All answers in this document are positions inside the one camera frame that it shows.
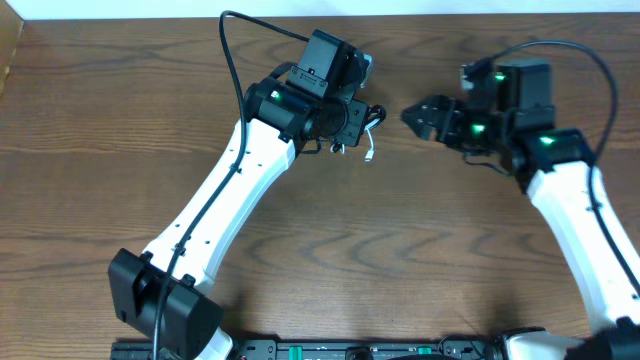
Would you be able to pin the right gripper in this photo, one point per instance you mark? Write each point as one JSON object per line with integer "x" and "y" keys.
{"x": 445, "y": 130}

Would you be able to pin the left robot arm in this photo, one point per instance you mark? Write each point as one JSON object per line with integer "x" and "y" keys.
{"x": 163, "y": 292}

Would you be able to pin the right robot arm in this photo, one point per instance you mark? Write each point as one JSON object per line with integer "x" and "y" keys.
{"x": 556, "y": 169}

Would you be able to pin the cardboard box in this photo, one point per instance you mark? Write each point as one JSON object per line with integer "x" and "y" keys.
{"x": 11, "y": 26}

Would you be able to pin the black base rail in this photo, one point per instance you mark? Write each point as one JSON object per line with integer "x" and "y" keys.
{"x": 456, "y": 348}

